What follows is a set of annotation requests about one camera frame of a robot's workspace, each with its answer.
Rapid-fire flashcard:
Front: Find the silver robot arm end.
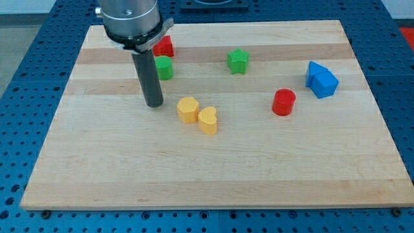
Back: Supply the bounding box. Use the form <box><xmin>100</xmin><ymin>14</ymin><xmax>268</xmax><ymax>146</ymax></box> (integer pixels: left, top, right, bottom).
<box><xmin>96</xmin><ymin>0</ymin><xmax>174</xmax><ymax>53</ymax></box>

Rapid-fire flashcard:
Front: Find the yellow hexagon block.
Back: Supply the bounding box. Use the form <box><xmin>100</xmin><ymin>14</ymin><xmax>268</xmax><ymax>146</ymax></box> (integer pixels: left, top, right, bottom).
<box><xmin>177</xmin><ymin>96</ymin><xmax>199</xmax><ymax>124</ymax></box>

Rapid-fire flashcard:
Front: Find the green star block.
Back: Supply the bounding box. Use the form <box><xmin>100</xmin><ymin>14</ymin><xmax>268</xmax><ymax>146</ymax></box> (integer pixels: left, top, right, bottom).
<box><xmin>227</xmin><ymin>48</ymin><xmax>250</xmax><ymax>74</ymax></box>

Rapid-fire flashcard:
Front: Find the yellow heart block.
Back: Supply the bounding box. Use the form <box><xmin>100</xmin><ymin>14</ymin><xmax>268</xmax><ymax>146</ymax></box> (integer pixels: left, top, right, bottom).
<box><xmin>198</xmin><ymin>107</ymin><xmax>217</xmax><ymax>135</ymax></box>

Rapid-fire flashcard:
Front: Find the wooden board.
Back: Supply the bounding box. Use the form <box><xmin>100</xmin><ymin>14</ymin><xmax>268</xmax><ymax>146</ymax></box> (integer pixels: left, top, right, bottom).
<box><xmin>21</xmin><ymin>20</ymin><xmax>413</xmax><ymax>210</ymax></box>

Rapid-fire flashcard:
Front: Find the green cylinder block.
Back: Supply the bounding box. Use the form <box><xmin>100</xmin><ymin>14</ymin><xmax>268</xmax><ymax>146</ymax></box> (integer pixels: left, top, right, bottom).
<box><xmin>155</xmin><ymin>56</ymin><xmax>174</xmax><ymax>80</ymax></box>

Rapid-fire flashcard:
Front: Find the red cylinder block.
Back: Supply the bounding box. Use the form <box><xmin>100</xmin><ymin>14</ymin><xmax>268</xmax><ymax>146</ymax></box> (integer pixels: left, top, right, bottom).
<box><xmin>272</xmin><ymin>89</ymin><xmax>296</xmax><ymax>116</ymax></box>

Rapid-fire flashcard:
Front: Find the red block behind rod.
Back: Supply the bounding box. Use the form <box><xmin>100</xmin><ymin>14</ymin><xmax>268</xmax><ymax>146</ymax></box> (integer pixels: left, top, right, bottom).
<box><xmin>153</xmin><ymin>36</ymin><xmax>175</xmax><ymax>57</ymax></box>

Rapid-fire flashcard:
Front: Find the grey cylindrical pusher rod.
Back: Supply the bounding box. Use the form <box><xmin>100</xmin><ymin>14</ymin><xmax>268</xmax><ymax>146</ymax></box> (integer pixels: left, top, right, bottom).
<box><xmin>132</xmin><ymin>50</ymin><xmax>164</xmax><ymax>108</ymax></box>

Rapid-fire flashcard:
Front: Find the blue triangle block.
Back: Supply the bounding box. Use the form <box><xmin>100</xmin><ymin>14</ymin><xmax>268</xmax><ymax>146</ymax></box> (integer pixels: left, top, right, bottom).
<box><xmin>305</xmin><ymin>61</ymin><xmax>328</xmax><ymax>87</ymax></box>

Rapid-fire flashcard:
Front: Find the blue cube block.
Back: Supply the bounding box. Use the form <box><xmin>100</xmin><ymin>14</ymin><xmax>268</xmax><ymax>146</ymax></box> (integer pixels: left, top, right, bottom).
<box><xmin>310</xmin><ymin>71</ymin><xmax>339</xmax><ymax>99</ymax></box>

